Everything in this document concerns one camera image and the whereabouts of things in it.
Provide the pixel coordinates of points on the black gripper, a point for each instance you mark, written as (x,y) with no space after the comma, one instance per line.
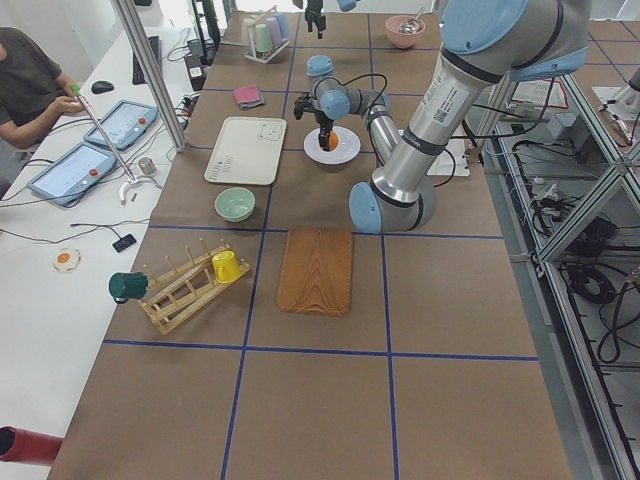
(314,8)
(323,119)

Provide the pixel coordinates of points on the orange fruit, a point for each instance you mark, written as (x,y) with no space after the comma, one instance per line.
(333,141)

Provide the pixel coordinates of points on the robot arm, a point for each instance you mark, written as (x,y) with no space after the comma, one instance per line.
(344,6)
(482,42)

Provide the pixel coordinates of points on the cream bear tray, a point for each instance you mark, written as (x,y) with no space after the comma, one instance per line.
(247,151)

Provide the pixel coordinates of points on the brown wooden tray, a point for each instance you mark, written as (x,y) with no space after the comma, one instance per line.
(316,274)

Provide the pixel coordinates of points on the white ridged plate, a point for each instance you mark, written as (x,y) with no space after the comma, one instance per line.
(348,148)

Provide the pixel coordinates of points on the light blue cup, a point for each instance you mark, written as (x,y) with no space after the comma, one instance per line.
(283,25)

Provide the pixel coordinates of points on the lilac cup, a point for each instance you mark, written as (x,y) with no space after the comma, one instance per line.
(273,26)

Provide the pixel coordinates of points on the light green cup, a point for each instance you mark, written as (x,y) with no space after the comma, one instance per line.
(263,41)

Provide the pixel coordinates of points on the pink bowl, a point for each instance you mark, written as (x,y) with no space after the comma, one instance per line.
(398,39)

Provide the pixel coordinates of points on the pink folded cloth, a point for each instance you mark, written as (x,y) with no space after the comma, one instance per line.
(248,97)

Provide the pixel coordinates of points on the metal scoop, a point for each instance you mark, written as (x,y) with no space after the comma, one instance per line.
(412,24)

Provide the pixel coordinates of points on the green bowl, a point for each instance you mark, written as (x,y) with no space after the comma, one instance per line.
(235,204)

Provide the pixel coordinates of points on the yellow cup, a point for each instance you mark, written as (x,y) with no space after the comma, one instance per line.
(226,267)

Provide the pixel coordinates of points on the small metal cylinder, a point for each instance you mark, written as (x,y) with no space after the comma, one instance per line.
(147,166)

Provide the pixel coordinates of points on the far teach pendant tablet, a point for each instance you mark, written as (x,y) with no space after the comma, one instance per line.
(127,122)

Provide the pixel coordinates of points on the teach pendant tablet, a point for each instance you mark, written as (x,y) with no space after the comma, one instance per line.
(73,174)
(127,122)

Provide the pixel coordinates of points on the black computer mouse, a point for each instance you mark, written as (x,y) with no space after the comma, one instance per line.
(102,86)

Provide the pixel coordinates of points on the wooden cup rack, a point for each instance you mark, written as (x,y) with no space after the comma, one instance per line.
(181,292)

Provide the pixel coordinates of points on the small black device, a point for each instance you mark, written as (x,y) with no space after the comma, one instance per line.
(124,243)

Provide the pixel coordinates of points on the near teach pendant tablet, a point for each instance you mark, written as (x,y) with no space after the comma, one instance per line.
(73,174)

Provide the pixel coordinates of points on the dark green cup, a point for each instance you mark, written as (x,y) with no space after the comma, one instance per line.
(126,286)

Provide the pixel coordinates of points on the fried egg toy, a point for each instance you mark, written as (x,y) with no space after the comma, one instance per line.
(67,260)

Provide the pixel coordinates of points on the seated person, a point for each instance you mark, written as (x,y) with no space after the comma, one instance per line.
(35,91)

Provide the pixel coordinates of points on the red cylinder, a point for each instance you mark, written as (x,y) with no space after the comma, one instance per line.
(28,447)

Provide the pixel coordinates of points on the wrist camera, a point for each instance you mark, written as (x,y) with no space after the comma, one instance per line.
(303,104)

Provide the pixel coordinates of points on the white wire cup rack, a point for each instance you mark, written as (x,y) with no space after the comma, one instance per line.
(248,25)

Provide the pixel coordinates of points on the aluminium frame post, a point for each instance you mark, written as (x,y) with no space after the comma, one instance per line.
(136,34)

